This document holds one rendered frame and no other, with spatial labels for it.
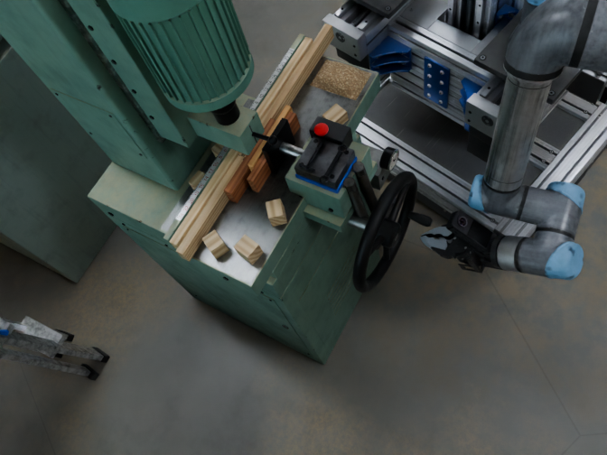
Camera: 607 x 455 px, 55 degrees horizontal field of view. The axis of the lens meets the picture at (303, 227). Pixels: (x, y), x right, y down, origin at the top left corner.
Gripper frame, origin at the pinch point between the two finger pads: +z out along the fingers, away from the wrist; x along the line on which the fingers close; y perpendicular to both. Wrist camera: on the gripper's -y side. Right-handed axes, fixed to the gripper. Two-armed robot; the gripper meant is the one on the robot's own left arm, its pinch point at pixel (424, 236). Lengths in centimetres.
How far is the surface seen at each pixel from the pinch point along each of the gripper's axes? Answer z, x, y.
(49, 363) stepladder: 107, -73, -11
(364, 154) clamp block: 0.2, 1.6, -28.3
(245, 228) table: 18.3, -22.1, -32.0
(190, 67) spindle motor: 0, -13, -69
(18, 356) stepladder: 100, -74, -24
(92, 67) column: 24, -16, -75
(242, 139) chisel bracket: 13, -10, -47
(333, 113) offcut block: 12.3, 10.3, -32.1
